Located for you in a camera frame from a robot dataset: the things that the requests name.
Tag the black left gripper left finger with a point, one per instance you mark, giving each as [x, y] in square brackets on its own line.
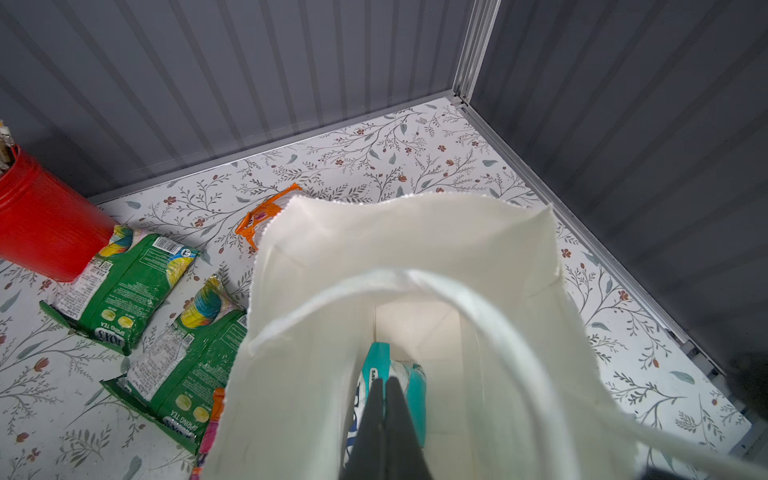
[367, 459]

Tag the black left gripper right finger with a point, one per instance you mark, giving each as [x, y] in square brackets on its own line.
[404, 457]

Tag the white printed paper bag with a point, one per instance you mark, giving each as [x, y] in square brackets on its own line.
[461, 298]

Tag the green Fox's packet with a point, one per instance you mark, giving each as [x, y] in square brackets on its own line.
[113, 300]
[173, 382]

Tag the orange snack packet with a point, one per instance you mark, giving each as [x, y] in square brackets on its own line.
[253, 225]

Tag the red pen cup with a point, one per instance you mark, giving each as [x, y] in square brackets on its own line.
[46, 226]

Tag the pens in cup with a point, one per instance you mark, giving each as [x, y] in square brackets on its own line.
[7, 144]

